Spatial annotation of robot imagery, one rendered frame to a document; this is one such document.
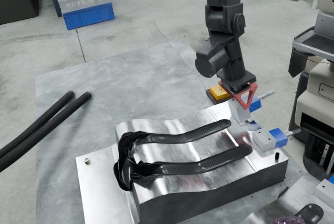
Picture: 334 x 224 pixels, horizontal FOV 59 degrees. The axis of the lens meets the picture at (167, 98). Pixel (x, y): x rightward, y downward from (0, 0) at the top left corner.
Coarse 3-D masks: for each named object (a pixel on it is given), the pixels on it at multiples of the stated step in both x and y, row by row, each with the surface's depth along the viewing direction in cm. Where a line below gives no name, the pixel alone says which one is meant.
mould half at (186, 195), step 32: (128, 128) 80; (160, 128) 83; (192, 128) 85; (256, 128) 81; (96, 160) 82; (160, 160) 71; (192, 160) 75; (256, 160) 73; (96, 192) 74; (128, 192) 72; (160, 192) 63; (192, 192) 66; (224, 192) 71
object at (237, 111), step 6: (270, 90) 85; (246, 96) 85; (264, 96) 84; (228, 102) 84; (234, 102) 82; (246, 102) 80; (252, 102) 82; (258, 102) 82; (234, 108) 81; (240, 108) 80; (252, 108) 82; (258, 108) 83; (234, 114) 84; (240, 114) 81; (246, 114) 82; (240, 120) 82
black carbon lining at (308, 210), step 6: (312, 204) 66; (300, 210) 65; (306, 210) 66; (312, 210) 66; (318, 210) 65; (300, 216) 65; (306, 216) 65; (312, 216) 65; (318, 216) 65; (306, 222) 64; (312, 222) 64
